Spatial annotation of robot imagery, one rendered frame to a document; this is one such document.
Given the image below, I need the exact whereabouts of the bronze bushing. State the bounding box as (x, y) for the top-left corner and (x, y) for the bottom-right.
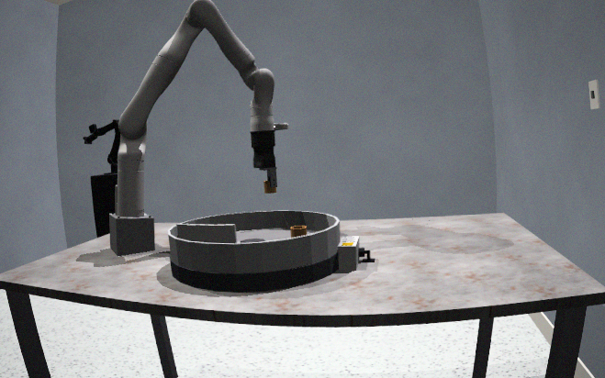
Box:
(263, 181), (276, 194)
(290, 226), (307, 238)

